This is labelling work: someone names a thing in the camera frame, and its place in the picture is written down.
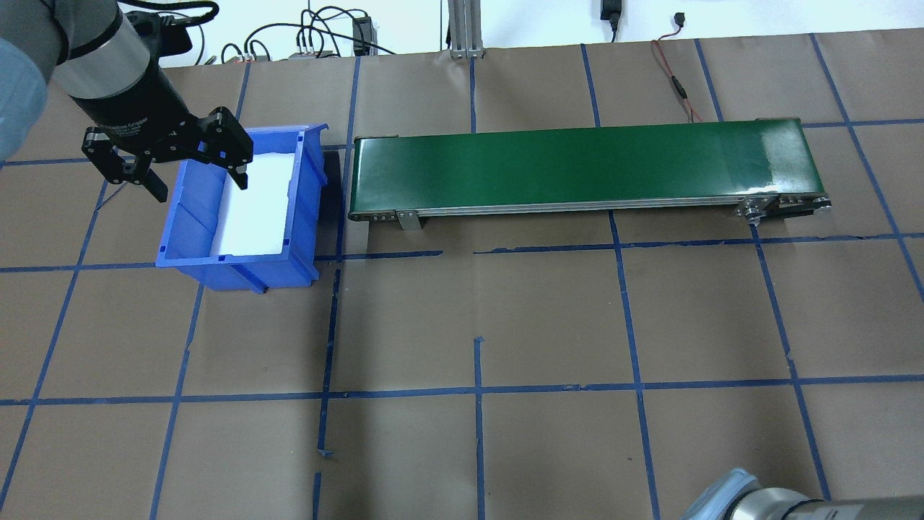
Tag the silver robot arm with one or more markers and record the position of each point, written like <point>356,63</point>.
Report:
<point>72,50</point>
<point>794,505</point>

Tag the blue plastic storage bin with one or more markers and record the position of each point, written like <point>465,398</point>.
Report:
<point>188,231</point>

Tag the small black adapter box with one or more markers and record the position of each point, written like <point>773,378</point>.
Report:
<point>362,35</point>

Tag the white side desk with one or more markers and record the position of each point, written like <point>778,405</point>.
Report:
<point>541,22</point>

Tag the green belt conveyor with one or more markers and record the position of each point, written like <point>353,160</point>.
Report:
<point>577,166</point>

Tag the black power adapter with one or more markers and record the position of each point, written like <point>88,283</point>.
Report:
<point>611,9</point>

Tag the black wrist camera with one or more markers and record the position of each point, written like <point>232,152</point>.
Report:
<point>172,36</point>

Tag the aluminium profile post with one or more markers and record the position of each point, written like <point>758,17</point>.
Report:
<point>465,29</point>

